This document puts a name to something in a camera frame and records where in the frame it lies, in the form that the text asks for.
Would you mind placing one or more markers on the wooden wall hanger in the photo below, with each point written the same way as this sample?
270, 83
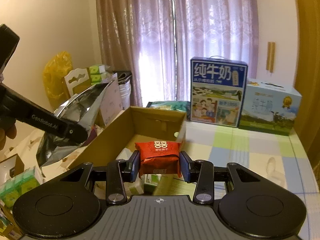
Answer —
270, 56

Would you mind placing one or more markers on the yellow plastic bag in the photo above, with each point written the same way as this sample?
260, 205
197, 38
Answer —
53, 78

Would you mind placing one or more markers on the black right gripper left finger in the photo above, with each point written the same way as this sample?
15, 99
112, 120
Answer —
119, 172

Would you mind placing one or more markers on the white carved chair back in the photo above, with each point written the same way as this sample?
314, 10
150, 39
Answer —
77, 81

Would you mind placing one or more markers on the brown cardboard box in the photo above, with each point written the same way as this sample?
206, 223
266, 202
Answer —
136, 124

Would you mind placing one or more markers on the dark blue milk carton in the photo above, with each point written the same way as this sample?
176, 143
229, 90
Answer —
217, 90

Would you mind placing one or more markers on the pink sheer curtain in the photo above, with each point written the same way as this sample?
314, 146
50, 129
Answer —
155, 40

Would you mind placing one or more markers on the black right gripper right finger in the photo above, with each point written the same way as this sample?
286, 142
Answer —
200, 172

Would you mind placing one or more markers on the green tissue packs stack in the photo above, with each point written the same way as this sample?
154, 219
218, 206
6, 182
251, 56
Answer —
98, 73

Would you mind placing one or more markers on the silver foil pouch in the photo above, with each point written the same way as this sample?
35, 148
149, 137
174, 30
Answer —
81, 111

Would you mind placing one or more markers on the person's left hand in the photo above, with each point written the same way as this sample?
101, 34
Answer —
9, 133

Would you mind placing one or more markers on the red packet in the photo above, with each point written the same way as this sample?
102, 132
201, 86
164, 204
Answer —
159, 157

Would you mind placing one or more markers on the white paper sheet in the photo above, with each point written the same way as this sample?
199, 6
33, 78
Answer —
111, 105

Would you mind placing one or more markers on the green tissue pack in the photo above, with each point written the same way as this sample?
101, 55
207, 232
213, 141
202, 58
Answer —
13, 188

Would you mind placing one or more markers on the light blue milk carton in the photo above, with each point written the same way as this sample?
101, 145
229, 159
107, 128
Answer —
269, 108

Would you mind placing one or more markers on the checked tablecloth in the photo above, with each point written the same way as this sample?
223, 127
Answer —
281, 159

